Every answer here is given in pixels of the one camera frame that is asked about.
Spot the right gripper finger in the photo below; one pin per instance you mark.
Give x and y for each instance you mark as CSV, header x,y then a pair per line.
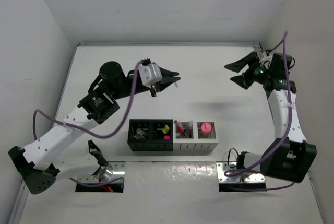
x,y
237,66
240,81

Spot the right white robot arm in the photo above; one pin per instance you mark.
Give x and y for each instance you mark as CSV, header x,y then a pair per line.
x,y
290,156

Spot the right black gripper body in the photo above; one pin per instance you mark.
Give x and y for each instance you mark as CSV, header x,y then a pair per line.
x,y
255,73

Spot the metal base plate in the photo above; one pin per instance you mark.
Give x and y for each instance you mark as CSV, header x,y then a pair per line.
x,y
116,170
246,178

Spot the pink staple box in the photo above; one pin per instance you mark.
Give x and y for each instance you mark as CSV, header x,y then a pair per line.
x,y
139,137

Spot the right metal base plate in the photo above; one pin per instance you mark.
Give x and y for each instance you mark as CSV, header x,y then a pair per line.
x,y
246,178

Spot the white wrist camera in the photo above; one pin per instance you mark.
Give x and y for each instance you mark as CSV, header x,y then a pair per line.
x,y
262,57
149,72

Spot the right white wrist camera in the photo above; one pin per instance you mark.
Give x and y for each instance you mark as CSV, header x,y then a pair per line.
x,y
262,57

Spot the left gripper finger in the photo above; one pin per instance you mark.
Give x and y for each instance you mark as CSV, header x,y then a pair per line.
x,y
167,81
168,73

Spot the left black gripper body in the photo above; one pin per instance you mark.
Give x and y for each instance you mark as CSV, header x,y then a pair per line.
x,y
142,88

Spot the pink black highlighter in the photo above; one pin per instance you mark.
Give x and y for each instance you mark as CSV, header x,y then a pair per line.
x,y
167,137

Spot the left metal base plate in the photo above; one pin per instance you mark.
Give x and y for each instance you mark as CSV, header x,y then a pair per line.
x,y
116,170

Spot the pink tape roll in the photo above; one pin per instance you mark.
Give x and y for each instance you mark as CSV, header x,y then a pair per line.
x,y
205,130

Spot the blue refill pen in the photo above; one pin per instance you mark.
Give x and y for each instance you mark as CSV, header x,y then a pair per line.
x,y
187,132

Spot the yellow black highlighter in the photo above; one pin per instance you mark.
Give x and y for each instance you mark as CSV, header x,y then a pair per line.
x,y
166,129

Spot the grey two-slot container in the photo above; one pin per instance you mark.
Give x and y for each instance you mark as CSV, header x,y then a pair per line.
x,y
196,143

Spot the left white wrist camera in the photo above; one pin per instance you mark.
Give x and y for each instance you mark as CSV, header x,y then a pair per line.
x,y
149,72

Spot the white staple box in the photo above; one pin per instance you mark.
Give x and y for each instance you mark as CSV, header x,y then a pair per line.
x,y
142,131

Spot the red refill pen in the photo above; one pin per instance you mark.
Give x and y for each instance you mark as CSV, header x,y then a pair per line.
x,y
190,129

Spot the small red gel pen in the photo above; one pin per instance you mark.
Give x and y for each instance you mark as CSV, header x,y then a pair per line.
x,y
182,134

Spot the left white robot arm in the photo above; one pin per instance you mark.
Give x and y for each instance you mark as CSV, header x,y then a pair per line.
x,y
38,162

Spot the black two-slot container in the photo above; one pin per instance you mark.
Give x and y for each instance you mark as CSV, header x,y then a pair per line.
x,y
154,141

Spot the dark red gel pen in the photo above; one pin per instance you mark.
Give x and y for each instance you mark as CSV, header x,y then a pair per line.
x,y
178,125

